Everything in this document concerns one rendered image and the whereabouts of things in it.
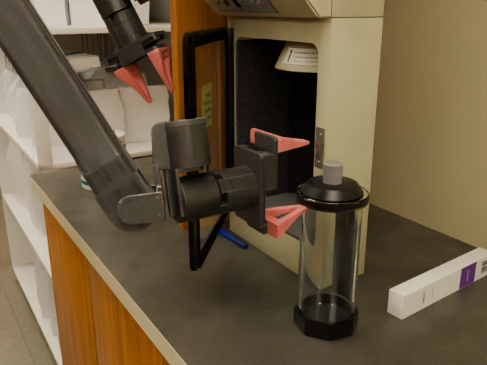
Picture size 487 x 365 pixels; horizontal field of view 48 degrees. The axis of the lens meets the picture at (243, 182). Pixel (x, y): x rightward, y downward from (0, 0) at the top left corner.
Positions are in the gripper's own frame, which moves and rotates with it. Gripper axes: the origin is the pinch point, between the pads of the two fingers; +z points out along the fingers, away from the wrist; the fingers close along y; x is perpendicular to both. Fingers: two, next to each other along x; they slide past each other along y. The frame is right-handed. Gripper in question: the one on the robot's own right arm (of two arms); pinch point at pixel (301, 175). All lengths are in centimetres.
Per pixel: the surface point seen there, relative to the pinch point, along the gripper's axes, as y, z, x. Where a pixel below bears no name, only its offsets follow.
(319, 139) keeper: 1.7, 11.9, 10.5
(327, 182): -1.7, 4.4, -0.5
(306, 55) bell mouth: 14.7, 15.4, 19.1
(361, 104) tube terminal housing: 7.0, 19.6, 9.1
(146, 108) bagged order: -14, 32, 139
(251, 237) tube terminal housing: -24.2, 11.9, 32.0
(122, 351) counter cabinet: -48, -15, 42
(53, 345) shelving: -111, -11, 149
